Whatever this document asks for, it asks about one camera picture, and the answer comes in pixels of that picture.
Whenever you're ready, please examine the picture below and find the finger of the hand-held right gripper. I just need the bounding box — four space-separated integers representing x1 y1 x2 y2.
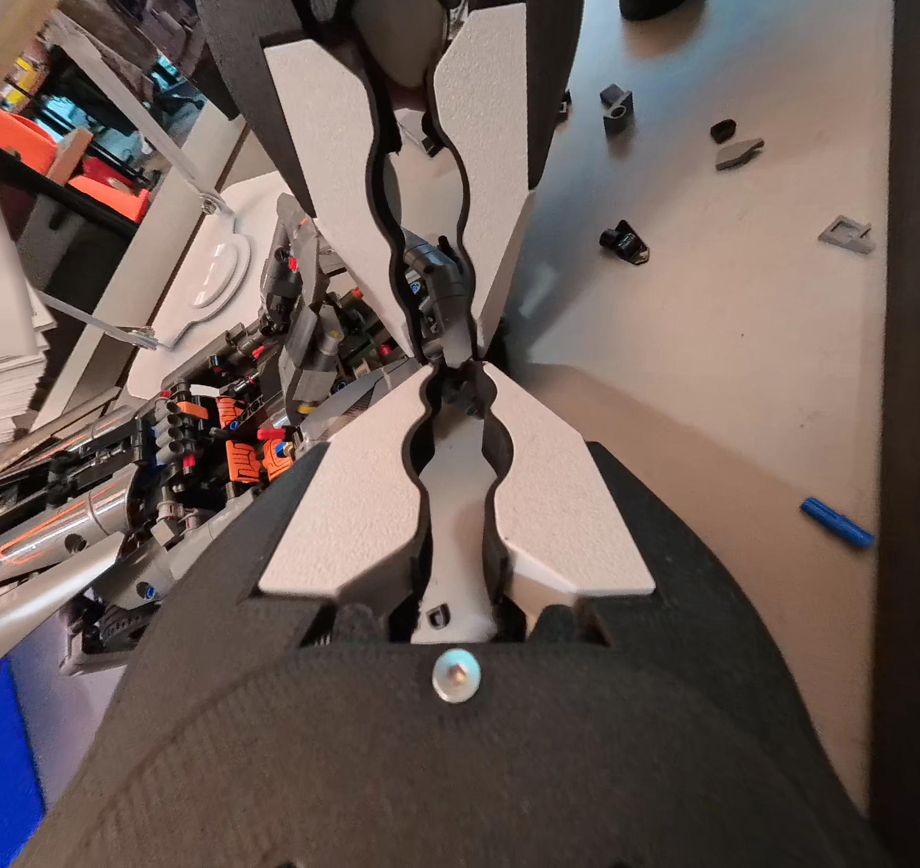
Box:
431 0 539 352
263 36 426 366

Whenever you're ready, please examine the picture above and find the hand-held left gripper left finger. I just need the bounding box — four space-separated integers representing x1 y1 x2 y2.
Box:
255 364 436 617

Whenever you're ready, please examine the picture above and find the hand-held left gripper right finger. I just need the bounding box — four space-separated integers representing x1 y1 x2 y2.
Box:
480 361 656 628

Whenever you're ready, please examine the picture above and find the grey lego car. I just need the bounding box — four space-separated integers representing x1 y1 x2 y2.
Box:
0 193 504 676

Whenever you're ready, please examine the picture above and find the dark grey lego connector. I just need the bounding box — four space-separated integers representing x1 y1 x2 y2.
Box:
600 83 635 136

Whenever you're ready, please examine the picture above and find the black triangular lego panel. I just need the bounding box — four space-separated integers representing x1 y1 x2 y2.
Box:
598 220 651 267

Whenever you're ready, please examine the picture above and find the small grey lego liftarm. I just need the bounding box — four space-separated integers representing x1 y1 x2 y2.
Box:
715 137 765 172

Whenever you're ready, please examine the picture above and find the long blue lego pin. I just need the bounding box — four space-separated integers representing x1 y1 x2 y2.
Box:
800 497 876 550

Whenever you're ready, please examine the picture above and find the grey lego plate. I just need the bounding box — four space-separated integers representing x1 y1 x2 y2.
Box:
817 216 875 254

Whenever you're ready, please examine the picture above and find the orange tray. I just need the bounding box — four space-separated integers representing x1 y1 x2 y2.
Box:
0 110 62 165
68 171 152 222

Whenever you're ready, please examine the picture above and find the open instruction booklet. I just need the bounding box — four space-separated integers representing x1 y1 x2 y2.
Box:
0 214 60 445

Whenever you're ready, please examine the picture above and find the blue storage bin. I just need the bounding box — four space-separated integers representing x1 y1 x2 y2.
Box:
0 656 46 851

